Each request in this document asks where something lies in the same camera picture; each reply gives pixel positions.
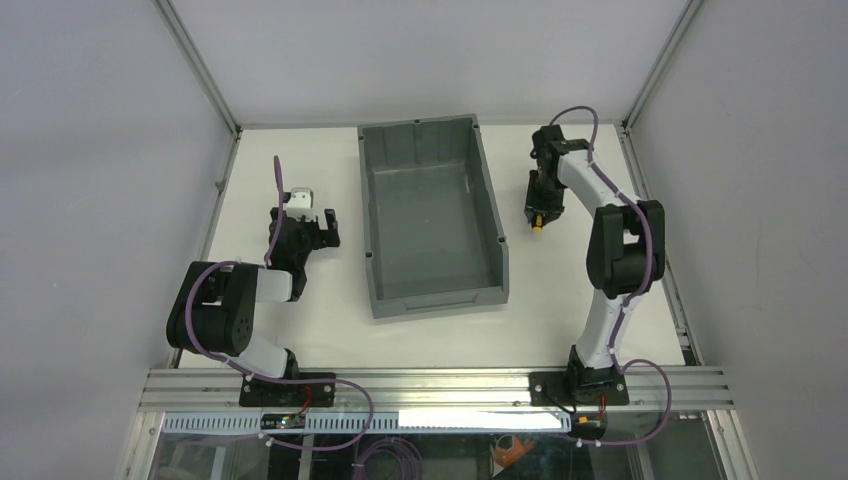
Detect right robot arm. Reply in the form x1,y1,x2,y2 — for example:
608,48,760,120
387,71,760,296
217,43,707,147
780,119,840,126
524,125,665,407

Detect aluminium mounting rail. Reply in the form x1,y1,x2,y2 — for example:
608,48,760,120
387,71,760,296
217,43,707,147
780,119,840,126
138,366,735,413

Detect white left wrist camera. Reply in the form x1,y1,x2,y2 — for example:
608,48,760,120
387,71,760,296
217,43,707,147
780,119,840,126
284,187,316,222

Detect slotted white cable duct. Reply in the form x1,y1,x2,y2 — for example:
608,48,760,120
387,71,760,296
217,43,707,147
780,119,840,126
162,410,571,436

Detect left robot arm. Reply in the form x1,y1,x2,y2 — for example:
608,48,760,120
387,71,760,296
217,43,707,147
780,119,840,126
166,207,341,383

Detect aluminium frame post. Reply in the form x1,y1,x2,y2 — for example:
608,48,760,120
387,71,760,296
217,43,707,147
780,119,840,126
621,0,704,134
152,0,241,136

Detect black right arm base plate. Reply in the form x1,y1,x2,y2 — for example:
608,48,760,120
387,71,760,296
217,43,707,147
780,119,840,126
528,370,630,407

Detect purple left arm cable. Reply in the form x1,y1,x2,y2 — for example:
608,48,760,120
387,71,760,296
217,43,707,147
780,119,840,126
184,155,376,454

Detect left aluminium frame post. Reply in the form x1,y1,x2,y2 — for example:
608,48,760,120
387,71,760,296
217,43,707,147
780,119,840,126
152,0,241,136

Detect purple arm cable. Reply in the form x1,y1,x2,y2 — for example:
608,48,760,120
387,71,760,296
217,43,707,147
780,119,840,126
548,105,674,446
184,155,376,454

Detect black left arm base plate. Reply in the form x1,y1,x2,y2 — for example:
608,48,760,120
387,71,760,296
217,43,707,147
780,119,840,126
238,372,336,408

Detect right aluminium frame post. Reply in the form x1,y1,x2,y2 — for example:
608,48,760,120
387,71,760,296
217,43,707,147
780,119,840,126
621,0,704,134

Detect yellow black screwdriver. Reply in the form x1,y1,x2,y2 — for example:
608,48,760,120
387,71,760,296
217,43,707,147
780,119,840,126
532,214,544,233

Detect grey plastic bin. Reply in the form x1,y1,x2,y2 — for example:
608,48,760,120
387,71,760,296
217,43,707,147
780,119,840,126
357,114,510,320

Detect orange object under table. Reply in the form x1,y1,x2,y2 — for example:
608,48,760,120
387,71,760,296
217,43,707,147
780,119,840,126
491,434,535,469

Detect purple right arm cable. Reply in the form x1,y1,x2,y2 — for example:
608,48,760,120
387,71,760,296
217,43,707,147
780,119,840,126
548,105,674,446

